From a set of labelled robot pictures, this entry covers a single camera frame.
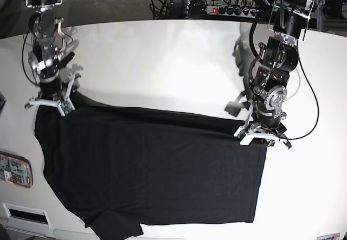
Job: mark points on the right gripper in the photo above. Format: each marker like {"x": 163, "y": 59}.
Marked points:
{"x": 51, "y": 94}

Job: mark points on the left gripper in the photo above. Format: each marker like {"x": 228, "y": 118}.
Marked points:
{"x": 258, "y": 130}

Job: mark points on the black T-shirt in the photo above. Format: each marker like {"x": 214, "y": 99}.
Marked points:
{"x": 118, "y": 168}

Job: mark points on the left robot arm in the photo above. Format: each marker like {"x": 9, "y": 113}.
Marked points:
{"x": 269, "y": 72}

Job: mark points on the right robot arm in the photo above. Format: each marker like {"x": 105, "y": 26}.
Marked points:
{"x": 49, "y": 54}

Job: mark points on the orange clear parts case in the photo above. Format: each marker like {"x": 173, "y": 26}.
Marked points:
{"x": 16, "y": 169}

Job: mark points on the red white box corner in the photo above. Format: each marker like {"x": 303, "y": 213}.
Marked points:
{"x": 334, "y": 236}

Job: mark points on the white power strip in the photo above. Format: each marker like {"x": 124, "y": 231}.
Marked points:
{"x": 216, "y": 10}

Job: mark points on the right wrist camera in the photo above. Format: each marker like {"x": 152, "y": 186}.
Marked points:
{"x": 65, "y": 108}

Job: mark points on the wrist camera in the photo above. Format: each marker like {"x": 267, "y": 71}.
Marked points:
{"x": 65, "y": 108}
{"x": 240, "y": 132}

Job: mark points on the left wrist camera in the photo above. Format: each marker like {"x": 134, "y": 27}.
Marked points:
{"x": 240, "y": 132}

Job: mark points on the white table cable grommet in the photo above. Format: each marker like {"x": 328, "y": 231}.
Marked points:
{"x": 21, "y": 216}

